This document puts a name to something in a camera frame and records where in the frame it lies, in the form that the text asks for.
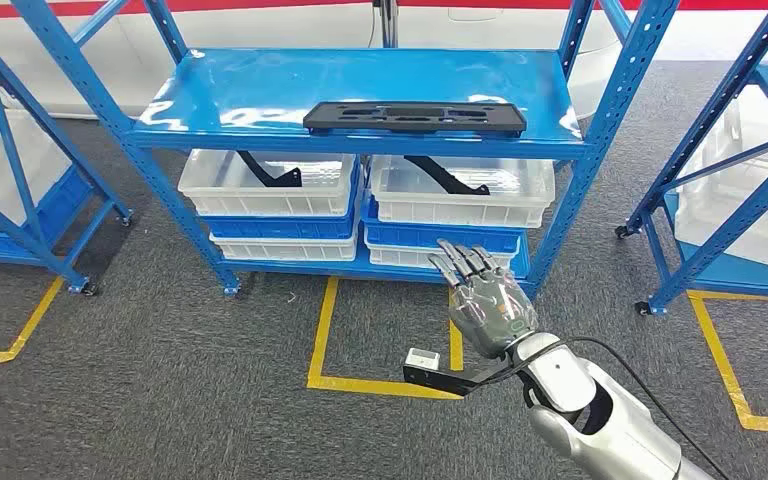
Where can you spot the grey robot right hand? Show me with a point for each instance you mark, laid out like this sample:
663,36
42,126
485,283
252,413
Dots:
490,311

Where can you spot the long black plastic panel part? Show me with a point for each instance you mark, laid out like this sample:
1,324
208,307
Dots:
331,119

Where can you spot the blue metal shelf rack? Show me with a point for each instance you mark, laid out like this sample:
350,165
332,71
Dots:
66,199
755,278
258,86

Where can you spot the chrome metal pole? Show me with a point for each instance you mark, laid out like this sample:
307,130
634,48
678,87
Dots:
389,23

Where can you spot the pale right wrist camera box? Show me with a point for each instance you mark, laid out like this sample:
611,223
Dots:
422,361

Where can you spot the black wrist camera mount bracket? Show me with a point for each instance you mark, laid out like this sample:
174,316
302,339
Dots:
437,382

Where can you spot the black angled bracket part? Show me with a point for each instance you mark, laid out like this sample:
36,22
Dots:
432,173
278,182

